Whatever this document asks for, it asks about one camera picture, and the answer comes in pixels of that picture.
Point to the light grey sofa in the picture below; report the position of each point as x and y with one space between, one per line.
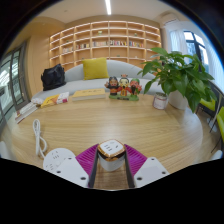
75 83

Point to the small white jar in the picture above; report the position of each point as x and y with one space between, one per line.
160 101

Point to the grey-framed glass door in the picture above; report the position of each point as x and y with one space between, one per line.
11 80

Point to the green chair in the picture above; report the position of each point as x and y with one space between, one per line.
221 123
208 105

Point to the white wall air conditioner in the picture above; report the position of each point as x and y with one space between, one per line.
170 19

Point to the wooden wall shelf unit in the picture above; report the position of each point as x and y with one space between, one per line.
106 38

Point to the white sheer curtain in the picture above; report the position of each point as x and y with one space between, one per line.
175 41

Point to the dark-framed window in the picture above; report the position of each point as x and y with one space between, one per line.
196 48

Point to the red and white book stack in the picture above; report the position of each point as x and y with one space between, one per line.
26 110

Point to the yellow cushion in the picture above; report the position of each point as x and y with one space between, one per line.
95 68

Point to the three-figure colourful figurine set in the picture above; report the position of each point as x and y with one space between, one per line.
123 87

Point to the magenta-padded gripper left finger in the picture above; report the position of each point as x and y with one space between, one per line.
71 170

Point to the white gold-rimmed cube charger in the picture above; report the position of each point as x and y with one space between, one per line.
111 150

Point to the long ceiling light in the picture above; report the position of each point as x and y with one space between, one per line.
108 6

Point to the black bag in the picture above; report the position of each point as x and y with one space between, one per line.
53 77

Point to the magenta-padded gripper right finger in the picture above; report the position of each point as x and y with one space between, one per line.
151 170

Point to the green potted plant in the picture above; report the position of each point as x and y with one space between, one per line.
178 76

